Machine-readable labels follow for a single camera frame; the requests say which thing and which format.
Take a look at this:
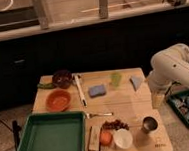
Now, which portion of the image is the blue sponge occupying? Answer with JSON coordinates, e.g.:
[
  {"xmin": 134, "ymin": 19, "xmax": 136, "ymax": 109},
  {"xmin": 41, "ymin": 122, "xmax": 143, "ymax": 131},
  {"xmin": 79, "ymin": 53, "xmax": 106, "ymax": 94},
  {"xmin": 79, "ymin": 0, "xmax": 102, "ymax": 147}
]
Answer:
[{"xmin": 88, "ymin": 84, "xmax": 107, "ymax": 97}]

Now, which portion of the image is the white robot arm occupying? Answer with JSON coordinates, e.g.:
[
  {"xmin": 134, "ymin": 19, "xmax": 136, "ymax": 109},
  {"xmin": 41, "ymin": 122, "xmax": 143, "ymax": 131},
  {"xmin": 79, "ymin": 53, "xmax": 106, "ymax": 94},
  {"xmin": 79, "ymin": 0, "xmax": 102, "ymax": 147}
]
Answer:
[{"xmin": 147, "ymin": 43, "xmax": 189, "ymax": 93}]

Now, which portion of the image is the green plastic tray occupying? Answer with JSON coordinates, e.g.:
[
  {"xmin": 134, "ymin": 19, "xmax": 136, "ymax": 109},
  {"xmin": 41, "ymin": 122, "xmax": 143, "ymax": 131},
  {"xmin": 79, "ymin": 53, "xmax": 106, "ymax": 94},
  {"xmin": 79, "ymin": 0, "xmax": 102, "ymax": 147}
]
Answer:
[{"xmin": 17, "ymin": 111, "xmax": 86, "ymax": 151}]

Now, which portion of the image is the green translucent cup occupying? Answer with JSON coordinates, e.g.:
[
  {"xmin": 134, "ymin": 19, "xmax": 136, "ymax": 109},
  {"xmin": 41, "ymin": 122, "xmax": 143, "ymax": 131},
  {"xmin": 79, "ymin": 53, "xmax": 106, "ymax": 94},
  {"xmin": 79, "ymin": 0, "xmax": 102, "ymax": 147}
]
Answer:
[{"xmin": 110, "ymin": 72, "xmax": 122, "ymax": 87}]

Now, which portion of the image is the dark brown bowl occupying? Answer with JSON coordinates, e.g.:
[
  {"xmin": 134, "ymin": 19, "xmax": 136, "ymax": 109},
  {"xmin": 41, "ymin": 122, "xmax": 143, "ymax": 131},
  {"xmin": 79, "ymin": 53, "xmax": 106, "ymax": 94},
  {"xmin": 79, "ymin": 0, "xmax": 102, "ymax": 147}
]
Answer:
[{"xmin": 52, "ymin": 70, "xmax": 72, "ymax": 89}]

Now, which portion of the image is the metal fork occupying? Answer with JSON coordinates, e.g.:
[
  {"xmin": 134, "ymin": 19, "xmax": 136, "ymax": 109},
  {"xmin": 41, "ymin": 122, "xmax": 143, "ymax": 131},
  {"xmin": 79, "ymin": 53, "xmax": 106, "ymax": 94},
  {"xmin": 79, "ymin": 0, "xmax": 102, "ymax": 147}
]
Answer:
[{"xmin": 86, "ymin": 113, "xmax": 113, "ymax": 119}]

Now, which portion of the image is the grey triangular wedge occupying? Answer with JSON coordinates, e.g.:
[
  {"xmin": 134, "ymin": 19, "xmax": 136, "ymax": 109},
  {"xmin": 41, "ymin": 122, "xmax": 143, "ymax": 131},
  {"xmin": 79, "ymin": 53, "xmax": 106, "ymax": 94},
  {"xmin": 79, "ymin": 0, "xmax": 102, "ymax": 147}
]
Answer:
[{"xmin": 130, "ymin": 75, "xmax": 143, "ymax": 90}]

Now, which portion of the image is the orange bowl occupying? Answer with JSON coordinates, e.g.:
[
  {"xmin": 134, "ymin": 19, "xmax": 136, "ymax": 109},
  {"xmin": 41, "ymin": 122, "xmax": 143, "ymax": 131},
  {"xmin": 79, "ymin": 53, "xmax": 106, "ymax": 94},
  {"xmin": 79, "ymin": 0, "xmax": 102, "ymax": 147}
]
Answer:
[{"xmin": 45, "ymin": 89, "xmax": 71, "ymax": 112}]

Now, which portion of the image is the green vegetable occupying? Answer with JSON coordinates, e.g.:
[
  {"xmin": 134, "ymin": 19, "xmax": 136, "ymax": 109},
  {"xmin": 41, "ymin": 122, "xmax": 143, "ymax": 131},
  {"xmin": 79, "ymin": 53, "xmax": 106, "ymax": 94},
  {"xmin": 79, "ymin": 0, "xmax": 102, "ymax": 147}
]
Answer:
[{"xmin": 37, "ymin": 83, "xmax": 56, "ymax": 90}]

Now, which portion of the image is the bunch of red grapes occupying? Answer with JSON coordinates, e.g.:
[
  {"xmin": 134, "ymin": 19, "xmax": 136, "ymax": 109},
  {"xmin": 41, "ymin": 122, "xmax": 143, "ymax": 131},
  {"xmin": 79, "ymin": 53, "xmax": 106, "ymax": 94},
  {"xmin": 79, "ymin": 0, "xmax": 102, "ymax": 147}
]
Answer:
[{"xmin": 102, "ymin": 119, "xmax": 129, "ymax": 130}]

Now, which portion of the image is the wooden rectangular block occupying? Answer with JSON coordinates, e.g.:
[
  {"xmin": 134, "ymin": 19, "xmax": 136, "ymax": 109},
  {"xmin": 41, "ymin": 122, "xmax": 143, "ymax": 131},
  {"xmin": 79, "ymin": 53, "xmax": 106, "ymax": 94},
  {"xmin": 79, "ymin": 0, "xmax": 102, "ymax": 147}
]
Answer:
[{"xmin": 88, "ymin": 125, "xmax": 101, "ymax": 151}]

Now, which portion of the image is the orange fruit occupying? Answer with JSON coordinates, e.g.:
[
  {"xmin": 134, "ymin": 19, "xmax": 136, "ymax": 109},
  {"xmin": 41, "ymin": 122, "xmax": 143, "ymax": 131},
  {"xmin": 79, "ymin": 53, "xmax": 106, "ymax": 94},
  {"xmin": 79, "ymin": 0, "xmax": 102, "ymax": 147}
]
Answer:
[{"xmin": 100, "ymin": 130, "xmax": 113, "ymax": 146}]

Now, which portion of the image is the steel cup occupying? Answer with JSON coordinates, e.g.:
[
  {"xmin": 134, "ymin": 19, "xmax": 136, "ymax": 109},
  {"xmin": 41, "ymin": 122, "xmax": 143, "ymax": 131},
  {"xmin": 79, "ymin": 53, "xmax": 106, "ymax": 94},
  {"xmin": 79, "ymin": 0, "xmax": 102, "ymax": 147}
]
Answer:
[{"xmin": 141, "ymin": 116, "xmax": 158, "ymax": 133}]

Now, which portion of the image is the green bin with items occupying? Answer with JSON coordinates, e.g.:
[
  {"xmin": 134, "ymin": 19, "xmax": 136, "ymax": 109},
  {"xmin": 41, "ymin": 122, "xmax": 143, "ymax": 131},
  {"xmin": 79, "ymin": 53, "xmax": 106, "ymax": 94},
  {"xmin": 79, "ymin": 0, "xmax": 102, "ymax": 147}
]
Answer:
[{"xmin": 165, "ymin": 89, "xmax": 189, "ymax": 132}]

